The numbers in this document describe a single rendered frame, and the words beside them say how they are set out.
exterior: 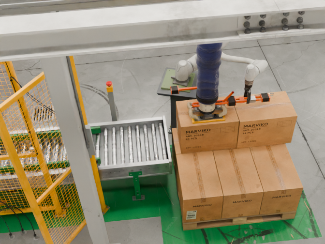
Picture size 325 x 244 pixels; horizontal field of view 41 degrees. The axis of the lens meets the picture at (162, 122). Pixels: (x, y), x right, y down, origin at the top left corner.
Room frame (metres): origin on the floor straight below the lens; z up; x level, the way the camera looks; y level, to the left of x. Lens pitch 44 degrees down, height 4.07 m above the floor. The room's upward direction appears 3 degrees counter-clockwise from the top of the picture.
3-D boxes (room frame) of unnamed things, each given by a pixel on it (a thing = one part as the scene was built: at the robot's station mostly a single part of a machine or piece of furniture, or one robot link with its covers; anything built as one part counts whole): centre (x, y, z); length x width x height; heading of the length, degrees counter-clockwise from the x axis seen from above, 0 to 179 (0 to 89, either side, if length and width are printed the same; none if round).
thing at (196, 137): (3.34, -0.47, 0.75); 0.60 x 0.40 x 0.40; 94
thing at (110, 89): (3.77, 0.57, 0.50); 0.07 x 0.07 x 1.00; 4
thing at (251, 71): (3.36, -0.89, 1.42); 0.13 x 0.11 x 0.16; 129
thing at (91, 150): (2.35, 0.65, 1.62); 0.20 x 0.05 x 0.30; 94
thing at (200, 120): (3.22, -0.47, 0.97); 0.34 x 0.10 x 0.05; 94
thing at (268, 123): (3.37, -1.07, 0.74); 0.60 x 0.40 x 0.40; 94
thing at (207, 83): (3.32, -0.46, 1.67); 0.22 x 0.22 x 1.04
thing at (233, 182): (3.05, -0.73, 0.34); 1.20 x 1.00 x 0.40; 94
